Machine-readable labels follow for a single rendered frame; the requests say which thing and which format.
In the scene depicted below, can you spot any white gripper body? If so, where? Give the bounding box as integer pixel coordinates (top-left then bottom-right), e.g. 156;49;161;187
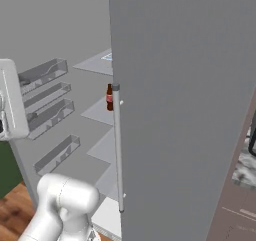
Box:
0;58;31;142

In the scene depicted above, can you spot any brown bottle with red label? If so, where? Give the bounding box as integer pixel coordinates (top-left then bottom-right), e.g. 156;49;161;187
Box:
105;83;115;112

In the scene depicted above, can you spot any grey fridge door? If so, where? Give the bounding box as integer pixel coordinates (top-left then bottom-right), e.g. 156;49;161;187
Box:
108;0;256;241

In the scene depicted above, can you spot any green cabinet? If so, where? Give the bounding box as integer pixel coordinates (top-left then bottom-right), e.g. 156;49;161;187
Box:
0;140;24;200

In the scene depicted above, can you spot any grey fridge door handle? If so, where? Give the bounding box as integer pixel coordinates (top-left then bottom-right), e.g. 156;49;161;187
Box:
111;82;126;214

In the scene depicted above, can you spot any white freezer drawer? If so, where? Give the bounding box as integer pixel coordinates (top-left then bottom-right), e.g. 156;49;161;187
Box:
91;196;123;239

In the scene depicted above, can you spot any brown cabinet run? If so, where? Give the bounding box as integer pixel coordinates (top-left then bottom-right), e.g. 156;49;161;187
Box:
205;88;256;241

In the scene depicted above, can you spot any clear door bin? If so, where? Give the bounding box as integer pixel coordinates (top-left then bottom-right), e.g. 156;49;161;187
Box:
26;98;76;141
18;57;69;95
33;134;82;177
22;81;73;110

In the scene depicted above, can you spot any black curved object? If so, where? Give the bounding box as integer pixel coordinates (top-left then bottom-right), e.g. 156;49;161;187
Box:
247;109;256;159

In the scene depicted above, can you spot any blue white ice cube tray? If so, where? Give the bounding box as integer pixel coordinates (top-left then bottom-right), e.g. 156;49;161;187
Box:
101;52;114;62

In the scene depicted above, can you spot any grey freezer door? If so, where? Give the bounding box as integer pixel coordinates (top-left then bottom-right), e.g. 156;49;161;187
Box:
0;0;84;208

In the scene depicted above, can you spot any grey freezer shelf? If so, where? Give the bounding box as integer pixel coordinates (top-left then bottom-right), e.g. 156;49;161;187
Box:
94;163;120;201
86;128;117;165
72;48;114;77
80;96;115;126

